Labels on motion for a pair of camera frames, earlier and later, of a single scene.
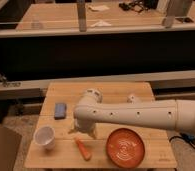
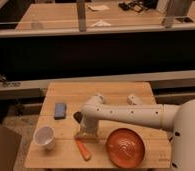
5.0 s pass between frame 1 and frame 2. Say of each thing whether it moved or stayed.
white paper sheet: stayed
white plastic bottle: stayed
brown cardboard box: stayed
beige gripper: moved
